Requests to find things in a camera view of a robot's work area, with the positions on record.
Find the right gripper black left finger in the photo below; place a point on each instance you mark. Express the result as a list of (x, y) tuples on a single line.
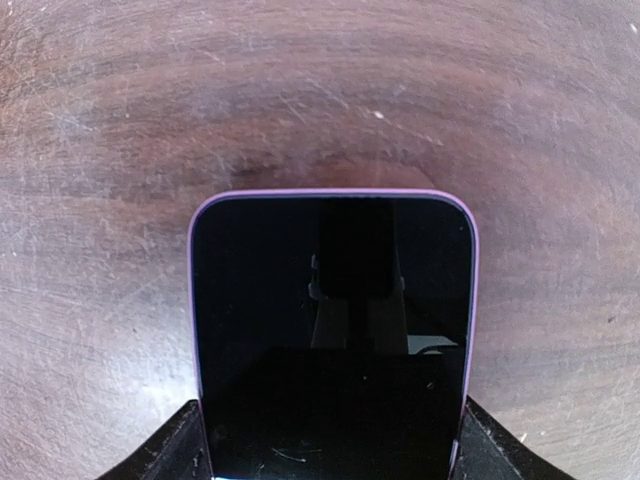
[(289, 413)]

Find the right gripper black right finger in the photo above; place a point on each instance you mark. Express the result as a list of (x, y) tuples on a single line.
[(486, 451)]

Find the purple phone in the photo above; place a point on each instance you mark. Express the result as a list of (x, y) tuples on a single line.
[(373, 271)]

